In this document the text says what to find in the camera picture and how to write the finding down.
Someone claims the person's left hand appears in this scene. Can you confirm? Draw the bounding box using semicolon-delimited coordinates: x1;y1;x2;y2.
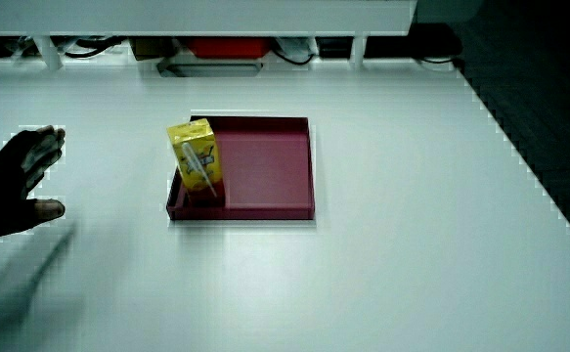
0;125;66;253

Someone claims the yellow ice redtea carton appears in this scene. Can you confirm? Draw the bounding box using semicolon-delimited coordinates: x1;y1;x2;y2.
166;117;227;207

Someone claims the brown box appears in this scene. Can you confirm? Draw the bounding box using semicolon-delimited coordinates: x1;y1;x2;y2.
129;37;179;62

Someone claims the grey flat tray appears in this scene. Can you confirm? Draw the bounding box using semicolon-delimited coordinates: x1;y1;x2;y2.
156;58;265;78

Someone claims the white shelf unit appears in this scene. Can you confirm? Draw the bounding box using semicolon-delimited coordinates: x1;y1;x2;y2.
0;0;418;72

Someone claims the dark red tray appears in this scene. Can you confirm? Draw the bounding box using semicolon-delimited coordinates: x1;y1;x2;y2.
165;114;316;221

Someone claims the red box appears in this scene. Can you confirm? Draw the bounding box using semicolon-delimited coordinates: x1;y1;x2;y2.
185;37;273;61

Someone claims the clear plastic bag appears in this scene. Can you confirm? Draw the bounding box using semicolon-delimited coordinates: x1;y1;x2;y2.
274;36;317;58

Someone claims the small black box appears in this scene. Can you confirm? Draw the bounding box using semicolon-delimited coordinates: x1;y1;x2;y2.
315;36;355;60

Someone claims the large black box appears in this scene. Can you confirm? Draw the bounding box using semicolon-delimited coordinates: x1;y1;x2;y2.
364;22;464;61

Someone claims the black cable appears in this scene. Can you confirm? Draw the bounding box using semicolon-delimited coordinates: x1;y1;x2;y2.
63;35;125;60
271;47;315;66

